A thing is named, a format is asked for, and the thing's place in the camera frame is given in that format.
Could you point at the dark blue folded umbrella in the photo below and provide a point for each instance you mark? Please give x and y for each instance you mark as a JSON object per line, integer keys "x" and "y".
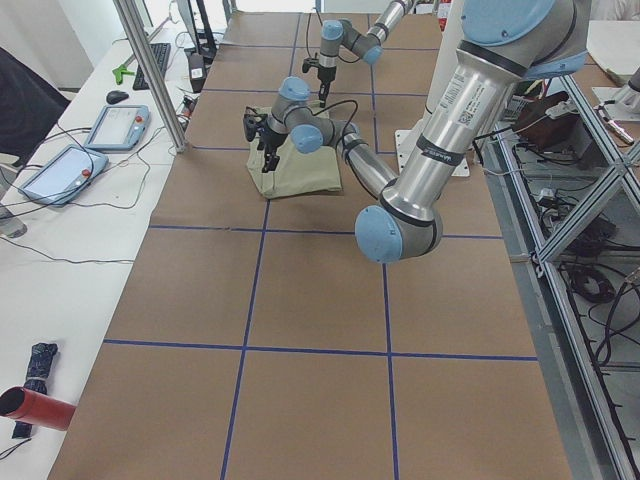
{"x": 37, "y": 374}

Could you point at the olive green long-sleeve shirt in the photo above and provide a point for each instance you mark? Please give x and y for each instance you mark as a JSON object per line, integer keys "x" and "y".
{"x": 297, "y": 173}

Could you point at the blue teach pendant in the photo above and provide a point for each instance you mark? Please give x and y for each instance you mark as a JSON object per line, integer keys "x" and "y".
{"x": 63, "y": 178}
{"x": 118, "y": 128}

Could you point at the near blue teach pendant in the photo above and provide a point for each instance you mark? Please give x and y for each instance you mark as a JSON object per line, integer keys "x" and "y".
{"x": 63, "y": 178}

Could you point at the aluminium frame structure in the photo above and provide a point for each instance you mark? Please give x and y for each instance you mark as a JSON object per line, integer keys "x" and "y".
{"x": 565, "y": 176}

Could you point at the grey aluminium camera post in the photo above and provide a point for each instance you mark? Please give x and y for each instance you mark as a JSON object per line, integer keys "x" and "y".
{"x": 132, "y": 23}

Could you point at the far blue teach pendant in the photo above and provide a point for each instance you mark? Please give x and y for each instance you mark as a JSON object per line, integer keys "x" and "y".
{"x": 118, "y": 128}

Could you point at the red cylinder tube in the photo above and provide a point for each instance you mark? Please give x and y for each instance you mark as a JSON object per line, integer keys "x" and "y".
{"x": 31, "y": 407}

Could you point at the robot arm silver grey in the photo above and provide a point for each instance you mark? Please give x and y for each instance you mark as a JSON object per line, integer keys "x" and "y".
{"x": 502, "y": 43}
{"x": 365, "y": 46}

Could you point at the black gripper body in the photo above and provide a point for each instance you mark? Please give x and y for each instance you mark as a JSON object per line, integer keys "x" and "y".
{"x": 268, "y": 140}
{"x": 325, "y": 75}

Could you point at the black computer mouse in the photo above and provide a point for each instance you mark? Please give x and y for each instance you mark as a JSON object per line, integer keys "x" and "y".
{"x": 116, "y": 96}

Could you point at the green plastic clamp tool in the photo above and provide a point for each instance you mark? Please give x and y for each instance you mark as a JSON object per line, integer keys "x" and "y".
{"x": 120, "y": 72}

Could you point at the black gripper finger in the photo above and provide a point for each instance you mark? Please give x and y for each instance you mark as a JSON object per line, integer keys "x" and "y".
{"x": 323, "y": 95}
{"x": 267, "y": 166}
{"x": 274, "y": 160}

